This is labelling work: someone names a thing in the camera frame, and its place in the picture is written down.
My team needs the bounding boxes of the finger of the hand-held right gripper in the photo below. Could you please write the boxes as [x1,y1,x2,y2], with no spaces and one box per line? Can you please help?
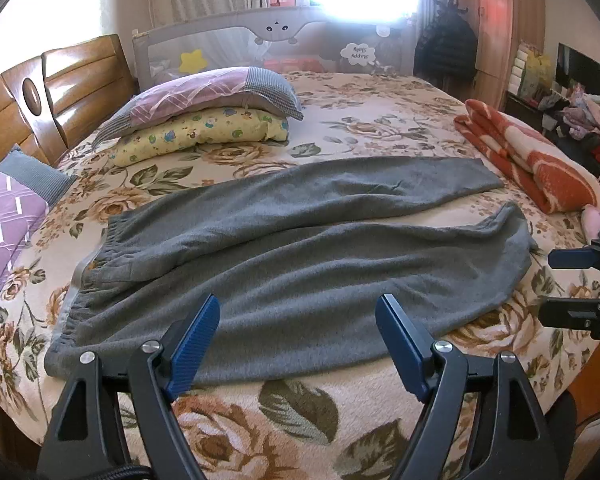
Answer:
[548,246,600,271]
[537,297,600,332]

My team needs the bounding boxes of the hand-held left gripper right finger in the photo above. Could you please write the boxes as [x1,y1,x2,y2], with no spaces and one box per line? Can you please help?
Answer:
[375,294,576,480]

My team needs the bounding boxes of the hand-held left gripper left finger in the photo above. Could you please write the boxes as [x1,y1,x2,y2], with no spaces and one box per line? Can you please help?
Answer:
[37,294,221,480]

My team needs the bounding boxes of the grey pants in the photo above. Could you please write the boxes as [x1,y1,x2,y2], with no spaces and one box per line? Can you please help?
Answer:
[44,156,539,386]

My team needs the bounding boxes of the pink soft cloth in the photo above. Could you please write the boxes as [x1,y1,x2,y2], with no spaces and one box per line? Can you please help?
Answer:
[581,204,600,240]

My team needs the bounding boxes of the orange and white folded blanket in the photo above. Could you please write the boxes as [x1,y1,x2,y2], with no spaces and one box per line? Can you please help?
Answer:
[453,99,600,214]

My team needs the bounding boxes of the pile of mixed clothes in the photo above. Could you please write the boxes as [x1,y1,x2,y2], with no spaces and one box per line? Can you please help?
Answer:
[539,85,600,181]

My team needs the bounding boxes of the black television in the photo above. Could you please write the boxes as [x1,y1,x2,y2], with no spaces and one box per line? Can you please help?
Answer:
[556,42,600,106]

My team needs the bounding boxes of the stack of tissue packets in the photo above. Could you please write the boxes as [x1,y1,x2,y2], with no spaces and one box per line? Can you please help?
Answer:
[512,41,552,106]

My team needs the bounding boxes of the yellow printed pillow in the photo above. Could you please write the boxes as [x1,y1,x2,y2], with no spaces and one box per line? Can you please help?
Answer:
[109,107,289,168]

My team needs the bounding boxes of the purple and grey pillow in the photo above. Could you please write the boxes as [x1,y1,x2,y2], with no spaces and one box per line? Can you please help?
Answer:
[0,144,77,346]

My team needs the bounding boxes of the floral bedspread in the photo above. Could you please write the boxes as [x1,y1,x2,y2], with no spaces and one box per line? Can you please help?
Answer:
[0,67,600,480]

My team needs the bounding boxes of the hanging black coat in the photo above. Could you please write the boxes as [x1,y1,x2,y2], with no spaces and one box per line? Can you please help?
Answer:
[414,0,479,84]

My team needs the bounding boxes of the wooden wardrobe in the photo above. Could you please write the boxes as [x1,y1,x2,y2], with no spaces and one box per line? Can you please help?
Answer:
[455,0,548,98]

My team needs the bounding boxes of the pink and grey pillow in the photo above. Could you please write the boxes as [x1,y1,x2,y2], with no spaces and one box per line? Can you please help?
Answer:
[91,66,304,151]

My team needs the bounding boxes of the wooden headboard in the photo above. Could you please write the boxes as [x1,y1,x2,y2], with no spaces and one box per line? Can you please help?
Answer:
[0,34,138,171]

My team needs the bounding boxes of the grey mesh bed rail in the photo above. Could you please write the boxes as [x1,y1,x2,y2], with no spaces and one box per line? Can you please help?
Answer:
[131,6,417,78]

